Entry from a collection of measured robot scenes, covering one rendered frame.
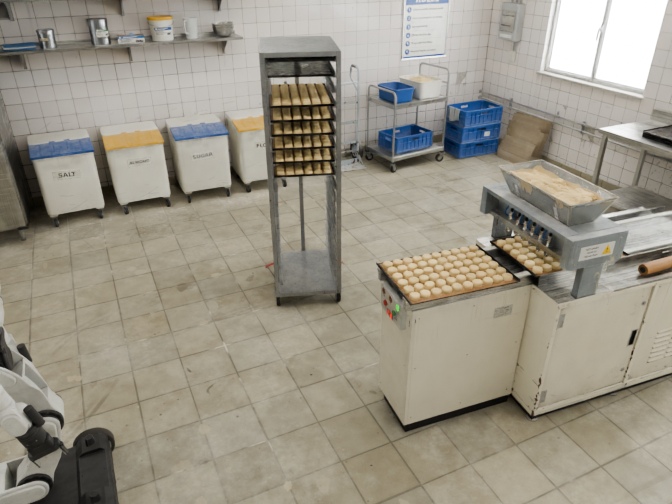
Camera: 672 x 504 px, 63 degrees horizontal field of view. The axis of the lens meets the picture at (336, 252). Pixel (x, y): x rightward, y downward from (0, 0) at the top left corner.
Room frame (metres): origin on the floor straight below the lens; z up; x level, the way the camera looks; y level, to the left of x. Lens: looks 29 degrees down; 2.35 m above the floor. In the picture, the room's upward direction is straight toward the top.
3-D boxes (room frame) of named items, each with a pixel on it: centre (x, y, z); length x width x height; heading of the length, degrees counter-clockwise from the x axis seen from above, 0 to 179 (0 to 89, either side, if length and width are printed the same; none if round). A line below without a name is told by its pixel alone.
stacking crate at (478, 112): (6.90, -1.75, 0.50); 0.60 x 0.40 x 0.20; 117
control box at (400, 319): (2.28, -0.29, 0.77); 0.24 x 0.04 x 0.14; 20
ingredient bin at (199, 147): (5.61, 1.45, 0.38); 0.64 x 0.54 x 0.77; 24
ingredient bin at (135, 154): (5.34, 2.04, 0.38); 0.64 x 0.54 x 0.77; 26
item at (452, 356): (2.40, -0.63, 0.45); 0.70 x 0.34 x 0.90; 110
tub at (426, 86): (6.66, -1.02, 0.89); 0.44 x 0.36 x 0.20; 33
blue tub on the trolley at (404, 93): (6.44, -0.70, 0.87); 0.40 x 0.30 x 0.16; 28
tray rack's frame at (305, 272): (3.67, 0.24, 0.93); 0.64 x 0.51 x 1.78; 6
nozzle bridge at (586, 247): (2.58, -1.10, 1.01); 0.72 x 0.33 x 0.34; 20
